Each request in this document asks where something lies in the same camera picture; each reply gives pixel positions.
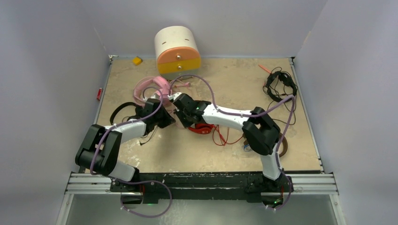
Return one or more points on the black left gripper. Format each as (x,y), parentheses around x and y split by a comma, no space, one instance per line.
(168,119)

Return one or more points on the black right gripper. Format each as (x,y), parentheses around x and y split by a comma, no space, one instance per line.
(186,123)

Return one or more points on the red black headphones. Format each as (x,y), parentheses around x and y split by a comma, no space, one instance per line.
(202,128)

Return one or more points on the brown leather silver headphones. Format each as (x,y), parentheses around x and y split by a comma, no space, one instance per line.
(283,146)

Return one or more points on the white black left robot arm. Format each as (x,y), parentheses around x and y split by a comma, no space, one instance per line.
(100,147)

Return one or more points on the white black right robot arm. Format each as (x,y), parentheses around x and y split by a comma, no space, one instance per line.
(260,131)

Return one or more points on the pink headphones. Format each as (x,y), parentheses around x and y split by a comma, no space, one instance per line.
(157,89)

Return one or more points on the black headphones right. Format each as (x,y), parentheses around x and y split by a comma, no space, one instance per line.
(278,85)

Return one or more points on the small yellow block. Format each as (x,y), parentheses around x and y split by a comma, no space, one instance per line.
(137,61)

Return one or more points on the cream orange yellow drawer box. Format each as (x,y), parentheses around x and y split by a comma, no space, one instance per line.
(176,52)

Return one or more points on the small red clip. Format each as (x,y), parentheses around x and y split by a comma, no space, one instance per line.
(99,94)

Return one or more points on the orange pencil stick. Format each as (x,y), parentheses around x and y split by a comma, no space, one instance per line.
(264,68)

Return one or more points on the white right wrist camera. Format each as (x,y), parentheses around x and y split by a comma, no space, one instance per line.
(174,96)

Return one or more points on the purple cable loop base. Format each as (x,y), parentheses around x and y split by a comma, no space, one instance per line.
(153,199)

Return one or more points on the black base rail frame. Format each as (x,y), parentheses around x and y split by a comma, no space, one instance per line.
(248,186)

